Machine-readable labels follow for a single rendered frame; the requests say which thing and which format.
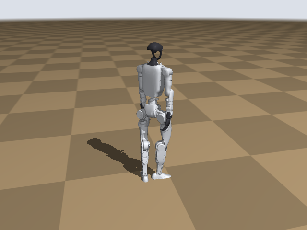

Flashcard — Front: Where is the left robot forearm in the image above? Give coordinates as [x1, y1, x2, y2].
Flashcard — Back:
[139, 89, 147, 107]

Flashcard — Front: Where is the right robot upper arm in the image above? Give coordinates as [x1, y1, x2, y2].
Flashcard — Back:
[161, 67, 173, 97]

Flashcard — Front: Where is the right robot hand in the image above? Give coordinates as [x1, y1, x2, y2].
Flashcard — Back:
[160, 112, 172, 131]

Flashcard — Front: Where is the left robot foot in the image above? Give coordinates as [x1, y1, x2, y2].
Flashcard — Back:
[140, 170, 149, 182]

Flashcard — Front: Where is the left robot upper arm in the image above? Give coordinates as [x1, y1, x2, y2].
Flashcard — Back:
[137, 64, 143, 90]

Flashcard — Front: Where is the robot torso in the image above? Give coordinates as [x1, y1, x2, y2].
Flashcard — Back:
[142, 61, 165, 118]

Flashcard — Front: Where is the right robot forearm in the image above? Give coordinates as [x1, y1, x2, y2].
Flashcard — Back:
[165, 90, 174, 116]

